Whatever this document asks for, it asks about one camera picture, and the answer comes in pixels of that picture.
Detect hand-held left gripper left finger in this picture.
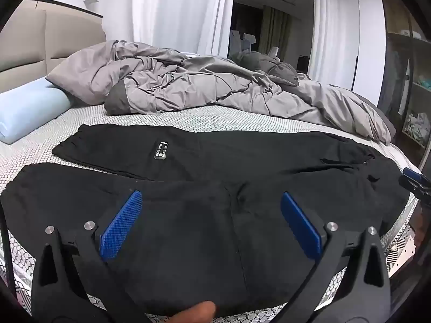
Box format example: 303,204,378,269
32,190,152,323

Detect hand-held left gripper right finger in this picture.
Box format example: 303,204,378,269
280,192,393,323

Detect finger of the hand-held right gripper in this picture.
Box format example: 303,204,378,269
399,167,431,206

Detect black pants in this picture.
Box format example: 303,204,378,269
0,124,409,313

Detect person's left hand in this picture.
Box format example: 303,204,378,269
167,301,217,323

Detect wooden shelf unit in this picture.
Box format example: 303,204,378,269
377,0,431,162

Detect bed with honeycomb patterned sheet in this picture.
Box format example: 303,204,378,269
0,103,421,323

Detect light blue pillow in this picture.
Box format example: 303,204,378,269
0,77,76,145

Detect white curtain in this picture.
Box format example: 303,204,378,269
131,0,236,54
308,0,361,90

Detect grey quilted duvet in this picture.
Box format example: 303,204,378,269
45,40,396,143

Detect dark grey quilted cushion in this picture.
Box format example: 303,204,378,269
232,51,300,86

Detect cardboard box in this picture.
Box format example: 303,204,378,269
231,30,258,54

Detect olive curtain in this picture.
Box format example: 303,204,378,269
259,5,292,61

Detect beige padded headboard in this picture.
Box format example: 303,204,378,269
0,8,106,93

